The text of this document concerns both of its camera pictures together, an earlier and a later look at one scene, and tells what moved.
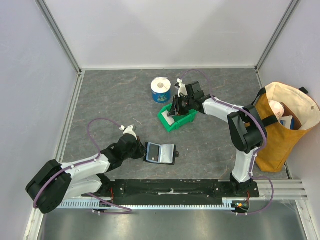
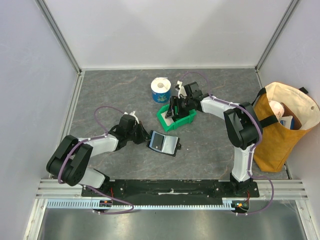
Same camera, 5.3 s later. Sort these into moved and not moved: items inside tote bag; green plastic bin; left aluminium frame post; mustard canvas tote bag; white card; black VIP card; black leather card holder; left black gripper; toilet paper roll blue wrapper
Moved: black leather card holder; left black gripper; black VIP card
Not moved: white card; left aluminium frame post; toilet paper roll blue wrapper; items inside tote bag; green plastic bin; mustard canvas tote bag
